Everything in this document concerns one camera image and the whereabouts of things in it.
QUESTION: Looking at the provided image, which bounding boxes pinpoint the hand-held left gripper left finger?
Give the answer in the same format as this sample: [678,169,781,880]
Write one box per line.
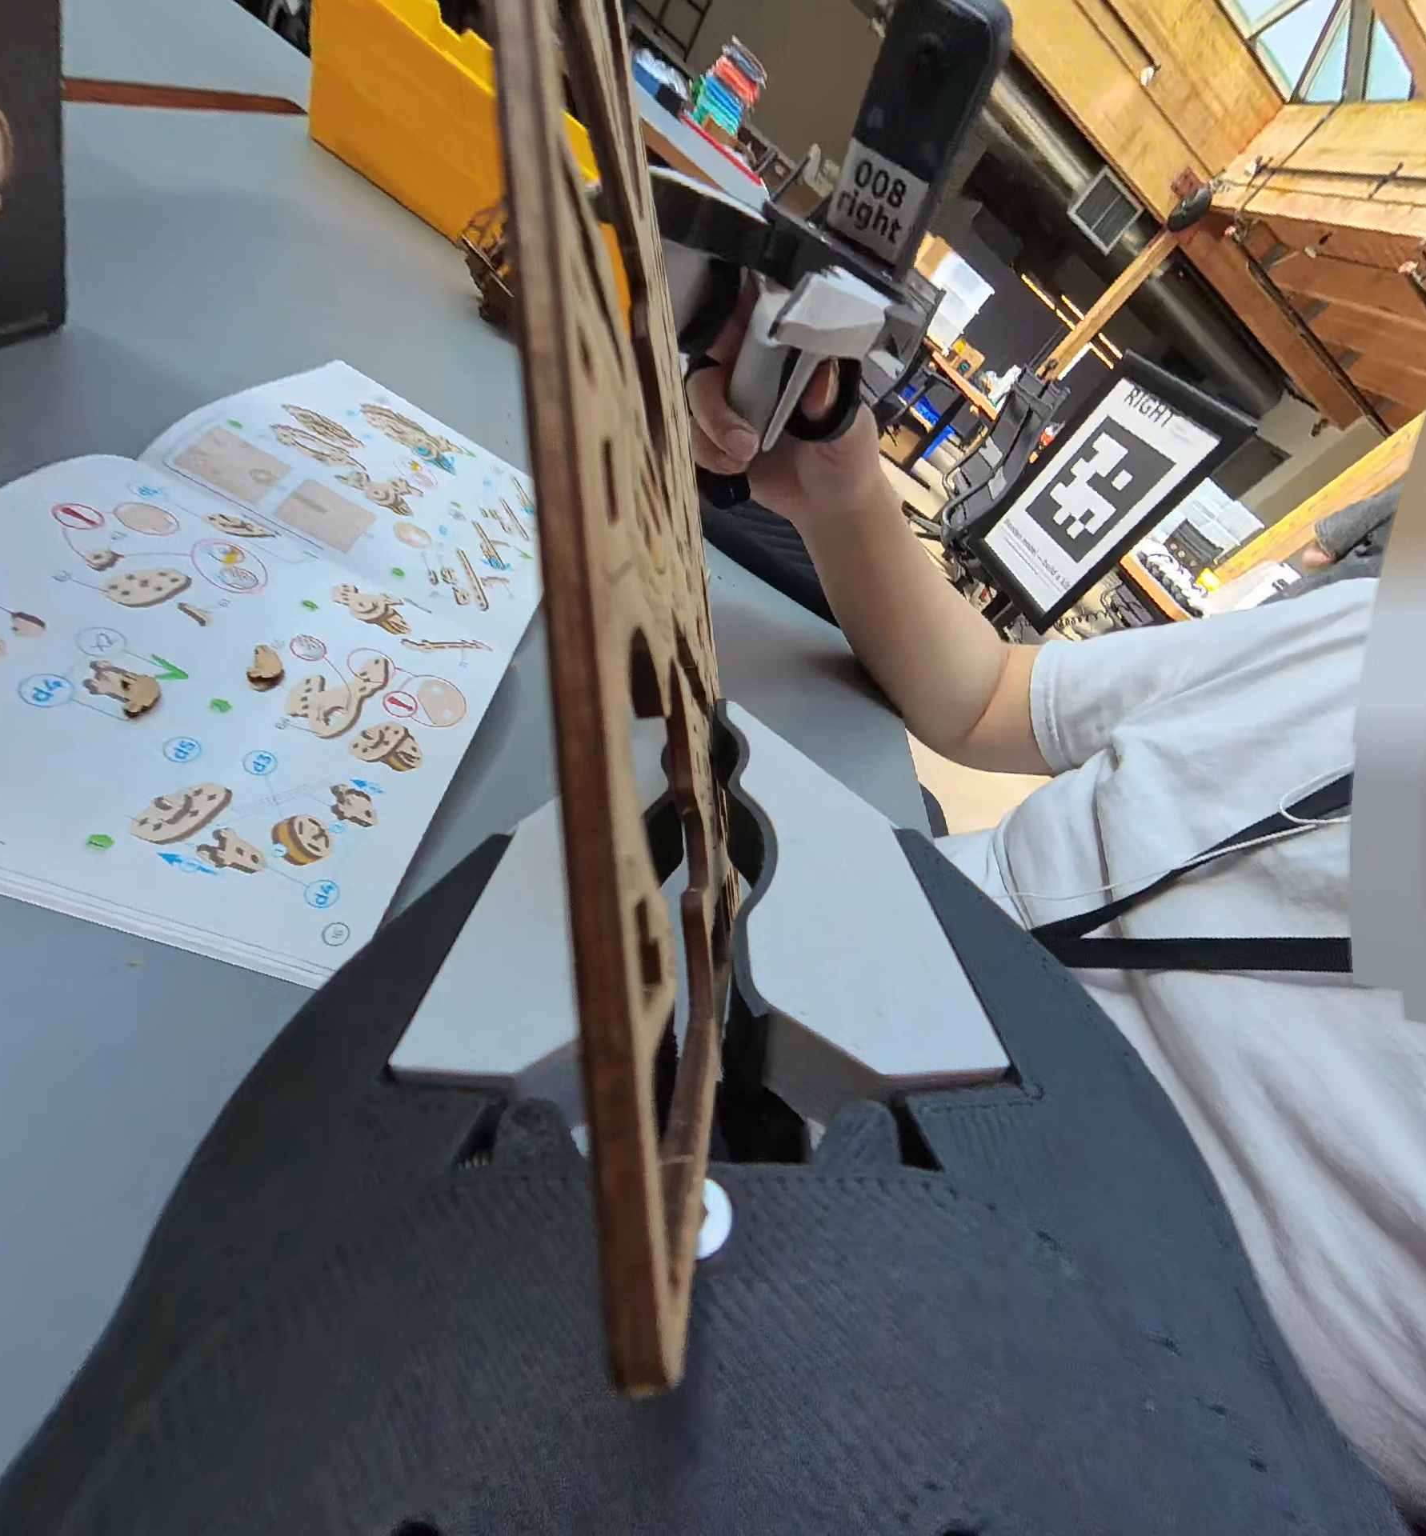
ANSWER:
[387,794,588,1098]

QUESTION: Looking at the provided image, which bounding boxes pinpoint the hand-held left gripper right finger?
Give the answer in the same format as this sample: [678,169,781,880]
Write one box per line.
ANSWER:
[712,701,1013,1110]

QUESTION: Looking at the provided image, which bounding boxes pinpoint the laser-cut wooden parts sheet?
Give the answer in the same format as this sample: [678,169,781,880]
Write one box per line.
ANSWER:
[487,0,747,1400]

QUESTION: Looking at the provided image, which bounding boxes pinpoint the person's right forearm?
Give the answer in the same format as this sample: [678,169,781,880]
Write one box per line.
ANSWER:
[772,475,1055,778]

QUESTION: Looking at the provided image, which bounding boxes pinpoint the small wooden model assembly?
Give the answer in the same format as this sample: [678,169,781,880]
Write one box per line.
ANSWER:
[459,201,525,332]

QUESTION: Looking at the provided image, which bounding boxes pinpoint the black model kit box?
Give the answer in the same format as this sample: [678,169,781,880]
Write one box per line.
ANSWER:
[0,0,70,364]

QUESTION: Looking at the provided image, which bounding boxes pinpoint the person's right hand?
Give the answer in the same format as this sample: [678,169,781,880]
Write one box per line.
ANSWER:
[684,341,897,525]

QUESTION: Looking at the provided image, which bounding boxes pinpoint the stack of colourful boxes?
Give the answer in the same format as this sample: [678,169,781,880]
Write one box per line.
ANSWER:
[690,38,772,137]

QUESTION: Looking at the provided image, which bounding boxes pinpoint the open assembly instruction booklet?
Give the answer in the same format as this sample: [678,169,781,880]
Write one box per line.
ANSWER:
[0,362,545,991]

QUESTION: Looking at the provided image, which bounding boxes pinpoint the black office chair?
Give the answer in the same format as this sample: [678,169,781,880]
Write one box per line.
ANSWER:
[942,376,1038,576]

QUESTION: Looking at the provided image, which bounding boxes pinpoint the black framed tag sign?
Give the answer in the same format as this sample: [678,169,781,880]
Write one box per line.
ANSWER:
[974,347,1262,639]

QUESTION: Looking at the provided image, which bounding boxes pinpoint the yellow plastic bin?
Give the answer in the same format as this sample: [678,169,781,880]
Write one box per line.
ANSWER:
[307,0,632,320]

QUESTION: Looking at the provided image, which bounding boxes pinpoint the wall air vent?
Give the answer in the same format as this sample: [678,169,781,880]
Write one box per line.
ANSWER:
[1066,169,1146,256]

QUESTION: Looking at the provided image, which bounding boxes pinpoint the thin white cable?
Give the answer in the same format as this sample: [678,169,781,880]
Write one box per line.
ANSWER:
[1013,783,1353,905]

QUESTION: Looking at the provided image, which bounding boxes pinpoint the black shoulder strap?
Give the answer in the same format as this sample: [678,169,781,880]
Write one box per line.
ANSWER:
[1029,773,1353,976]

